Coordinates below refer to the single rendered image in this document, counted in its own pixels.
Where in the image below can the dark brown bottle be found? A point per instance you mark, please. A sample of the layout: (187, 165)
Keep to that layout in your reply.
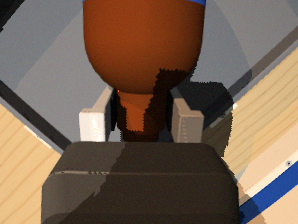
(143, 48)

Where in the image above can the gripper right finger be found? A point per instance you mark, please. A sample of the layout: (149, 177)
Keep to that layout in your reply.
(185, 125)

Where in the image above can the dark blue crate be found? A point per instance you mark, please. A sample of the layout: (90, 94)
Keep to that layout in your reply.
(276, 203)

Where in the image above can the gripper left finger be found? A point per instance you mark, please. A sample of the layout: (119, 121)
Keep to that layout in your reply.
(96, 123)

